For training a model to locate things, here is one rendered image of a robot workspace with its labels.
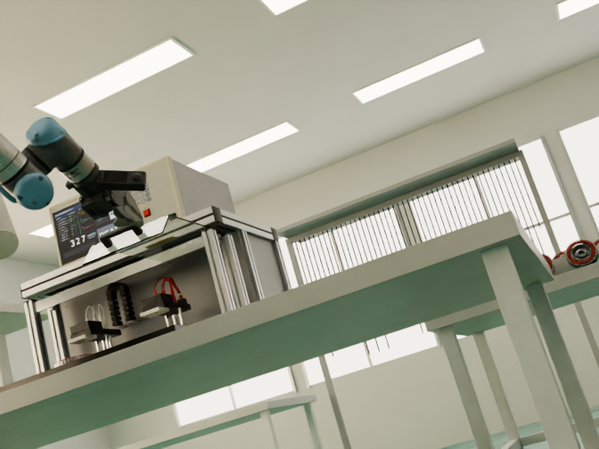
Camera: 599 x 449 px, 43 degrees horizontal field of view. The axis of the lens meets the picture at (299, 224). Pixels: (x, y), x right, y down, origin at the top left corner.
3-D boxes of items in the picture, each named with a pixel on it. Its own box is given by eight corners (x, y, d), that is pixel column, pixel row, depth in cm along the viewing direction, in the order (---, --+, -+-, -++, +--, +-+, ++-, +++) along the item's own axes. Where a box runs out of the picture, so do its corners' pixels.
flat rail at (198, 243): (210, 243, 209) (208, 233, 210) (31, 314, 228) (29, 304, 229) (212, 244, 210) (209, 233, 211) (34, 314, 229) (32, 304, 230)
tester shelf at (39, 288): (216, 220, 210) (211, 205, 212) (21, 298, 231) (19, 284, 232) (279, 241, 251) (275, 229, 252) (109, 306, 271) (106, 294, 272)
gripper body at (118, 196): (100, 200, 189) (68, 168, 181) (128, 188, 186) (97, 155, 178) (95, 223, 183) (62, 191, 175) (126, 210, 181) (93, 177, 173)
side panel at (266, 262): (270, 335, 217) (242, 229, 225) (260, 338, 218) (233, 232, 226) (306, 337, 242) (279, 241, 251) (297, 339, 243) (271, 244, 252)
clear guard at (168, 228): (162, 232, 186) (157, 210, 188) (82, 265, 193) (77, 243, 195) (224, 249, 216) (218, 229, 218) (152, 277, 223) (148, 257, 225)
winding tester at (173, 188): (184, 220, 217) (167, 155, 223) (61, 271, 230) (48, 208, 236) (243, 239, 253) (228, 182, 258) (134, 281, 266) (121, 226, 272)
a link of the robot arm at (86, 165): (86, 142, 175) (81, 167, 170) (99, 155, 178) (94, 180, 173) (60, 154, 177) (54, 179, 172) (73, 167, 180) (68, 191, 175)
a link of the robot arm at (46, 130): (16, 135, 168) (45, 109, 170) (49, 167, 176) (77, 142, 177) (27, 146, 163) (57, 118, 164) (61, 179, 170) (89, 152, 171)
